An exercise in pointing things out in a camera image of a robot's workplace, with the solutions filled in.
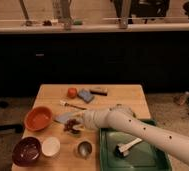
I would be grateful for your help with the dark brown bowl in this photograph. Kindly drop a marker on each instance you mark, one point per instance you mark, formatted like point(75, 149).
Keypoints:
point(26, 152)

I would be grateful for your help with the brown wooden block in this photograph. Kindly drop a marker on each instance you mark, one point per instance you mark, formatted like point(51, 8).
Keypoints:
point(99, 91)

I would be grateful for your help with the white dish brush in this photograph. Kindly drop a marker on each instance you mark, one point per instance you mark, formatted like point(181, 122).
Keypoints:
point(122, 150)

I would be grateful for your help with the small metal cup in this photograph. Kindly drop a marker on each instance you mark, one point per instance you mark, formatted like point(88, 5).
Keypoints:
point(84, 149)

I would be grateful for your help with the green plastic tray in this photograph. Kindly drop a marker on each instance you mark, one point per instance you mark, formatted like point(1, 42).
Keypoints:
point(142, 156)

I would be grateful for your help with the small white bowl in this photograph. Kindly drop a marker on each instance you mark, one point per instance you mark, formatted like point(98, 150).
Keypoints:
point(51, 146)

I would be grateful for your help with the orange bowl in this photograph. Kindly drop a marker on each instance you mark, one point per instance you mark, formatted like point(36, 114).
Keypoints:
point(38, 118)

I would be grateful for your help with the wooden handled fork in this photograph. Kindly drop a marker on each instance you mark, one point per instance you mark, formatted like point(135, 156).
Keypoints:
point(64, 103)

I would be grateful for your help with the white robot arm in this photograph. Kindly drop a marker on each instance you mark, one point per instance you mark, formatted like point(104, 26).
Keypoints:
point(121, 118)

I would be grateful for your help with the dark grape bunch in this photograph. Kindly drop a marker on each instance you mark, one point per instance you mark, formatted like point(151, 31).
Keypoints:
point(72, 126)

